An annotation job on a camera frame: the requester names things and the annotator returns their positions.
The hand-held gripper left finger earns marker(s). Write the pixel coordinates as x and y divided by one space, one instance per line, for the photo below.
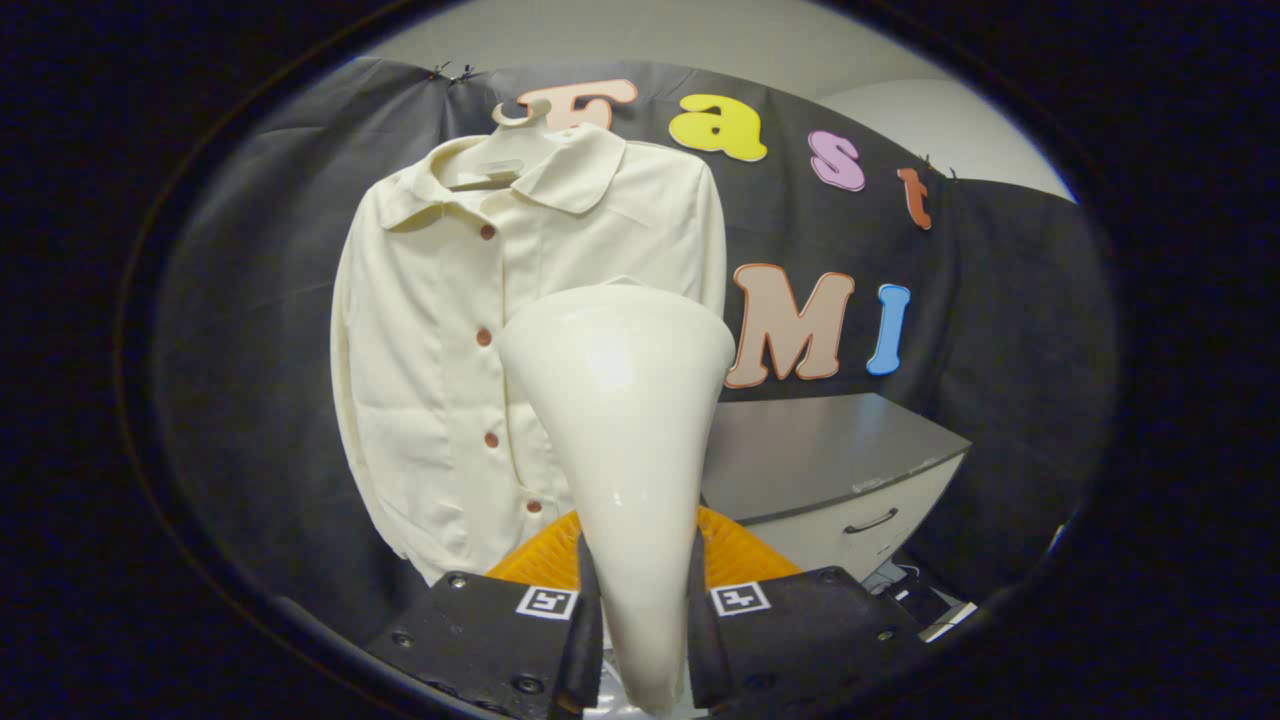
480 640

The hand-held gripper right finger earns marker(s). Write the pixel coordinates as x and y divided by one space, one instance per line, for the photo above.
800 640

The white garment steamer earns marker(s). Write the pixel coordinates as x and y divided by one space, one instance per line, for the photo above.
620 400

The cream button shirt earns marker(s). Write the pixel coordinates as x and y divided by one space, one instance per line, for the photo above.
430 350

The cream clothes hanger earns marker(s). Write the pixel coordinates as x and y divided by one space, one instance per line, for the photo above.
485 173

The black box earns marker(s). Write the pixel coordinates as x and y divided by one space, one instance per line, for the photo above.
925 600

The white box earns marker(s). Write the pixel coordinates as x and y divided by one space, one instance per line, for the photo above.
950 622

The grey and white cabinet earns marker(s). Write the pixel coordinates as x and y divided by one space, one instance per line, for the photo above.
820 450

